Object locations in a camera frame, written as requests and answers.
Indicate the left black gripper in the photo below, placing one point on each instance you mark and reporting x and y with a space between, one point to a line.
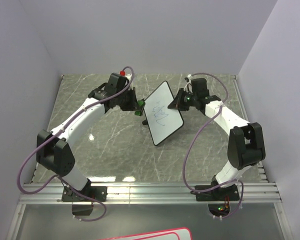
131 108

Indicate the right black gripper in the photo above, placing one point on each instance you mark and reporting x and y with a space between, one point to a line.
177 104

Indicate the green whiteboard eraser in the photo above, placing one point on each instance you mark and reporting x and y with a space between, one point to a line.
140 109

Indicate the small white whiteboard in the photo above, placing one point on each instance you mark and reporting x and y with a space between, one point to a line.
162 121

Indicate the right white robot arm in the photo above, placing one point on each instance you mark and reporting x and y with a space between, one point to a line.
246 147

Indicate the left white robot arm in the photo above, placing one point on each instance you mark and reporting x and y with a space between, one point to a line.
55 146

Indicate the pink bordered white board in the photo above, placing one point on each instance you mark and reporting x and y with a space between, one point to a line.
181 233

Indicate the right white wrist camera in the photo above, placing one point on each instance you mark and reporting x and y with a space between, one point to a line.
188 87

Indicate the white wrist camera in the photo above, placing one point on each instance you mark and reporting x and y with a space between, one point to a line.
126 75
188 87

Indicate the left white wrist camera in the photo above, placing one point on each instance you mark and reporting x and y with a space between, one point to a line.
126 75

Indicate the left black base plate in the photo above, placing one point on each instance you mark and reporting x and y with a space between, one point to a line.
95 192

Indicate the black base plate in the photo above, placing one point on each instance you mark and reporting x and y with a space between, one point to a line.
95 192
230 193

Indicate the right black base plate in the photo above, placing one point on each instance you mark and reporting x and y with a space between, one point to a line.
230 193

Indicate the aluminium mounting rail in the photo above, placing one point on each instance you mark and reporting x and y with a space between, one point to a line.
152 193

